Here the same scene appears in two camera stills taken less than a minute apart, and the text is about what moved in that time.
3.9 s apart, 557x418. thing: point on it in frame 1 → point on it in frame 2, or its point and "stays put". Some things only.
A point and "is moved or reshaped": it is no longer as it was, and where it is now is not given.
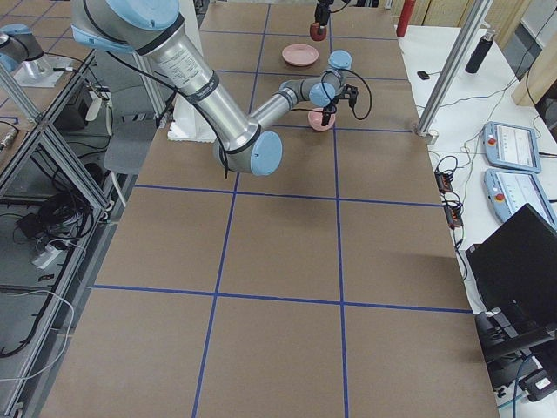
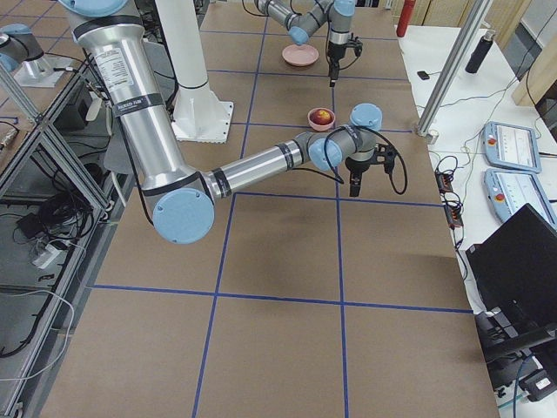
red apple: x=314 y=31 is moved or reshaped
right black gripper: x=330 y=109 → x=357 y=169
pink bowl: x=315 y=117 stays put
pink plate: x=299 y=54 stays put
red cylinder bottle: x=406 y=17 stays put
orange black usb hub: x=443 y=182 stays put
